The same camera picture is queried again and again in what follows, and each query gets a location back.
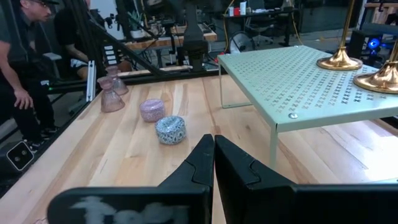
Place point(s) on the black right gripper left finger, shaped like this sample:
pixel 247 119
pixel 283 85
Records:
pixel 174 205

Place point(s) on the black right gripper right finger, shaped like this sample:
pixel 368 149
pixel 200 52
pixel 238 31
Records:
pixel 264 202

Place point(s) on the blue leaf-patterned candle tin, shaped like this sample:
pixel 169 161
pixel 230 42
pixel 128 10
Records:
pixel 170 130

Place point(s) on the pink patterned candle tin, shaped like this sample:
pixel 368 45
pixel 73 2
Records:
pixel 152 110

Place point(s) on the pink glass candle holder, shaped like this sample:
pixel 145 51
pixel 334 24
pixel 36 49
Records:
pixel 110 101
pixel 120 87

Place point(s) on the tall gold candlestick holder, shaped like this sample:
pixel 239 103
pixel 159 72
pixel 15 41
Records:
pixel 379 79
pixel 340 62

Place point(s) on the pale green perforated metal shelf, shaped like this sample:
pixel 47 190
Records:
pixel 295 84

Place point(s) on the round floor fan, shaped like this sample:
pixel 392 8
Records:
pixel 241 43

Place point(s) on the background wooden table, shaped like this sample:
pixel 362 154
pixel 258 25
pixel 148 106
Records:
pixel 161 42

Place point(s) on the black computer tower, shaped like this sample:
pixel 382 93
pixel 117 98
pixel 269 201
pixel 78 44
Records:
pixel 357 43

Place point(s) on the green plant in white pot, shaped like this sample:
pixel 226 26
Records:
pixel 136 20

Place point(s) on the black background desk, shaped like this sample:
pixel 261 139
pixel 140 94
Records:
pixel 264 13

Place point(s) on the red cup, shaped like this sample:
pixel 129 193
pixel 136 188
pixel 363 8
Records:
pixel 236 12

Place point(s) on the person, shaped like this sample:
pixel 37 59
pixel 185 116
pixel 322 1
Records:
pixel 71 40
pixel 18 62

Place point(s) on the black aluminium table frame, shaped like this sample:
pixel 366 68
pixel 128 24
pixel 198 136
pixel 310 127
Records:
pixel 174 77

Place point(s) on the white aluminium bracket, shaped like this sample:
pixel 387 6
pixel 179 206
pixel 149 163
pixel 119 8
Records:
pixel 91 81

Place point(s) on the small black table camera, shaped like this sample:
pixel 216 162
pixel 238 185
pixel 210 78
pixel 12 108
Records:
pixel 20 155

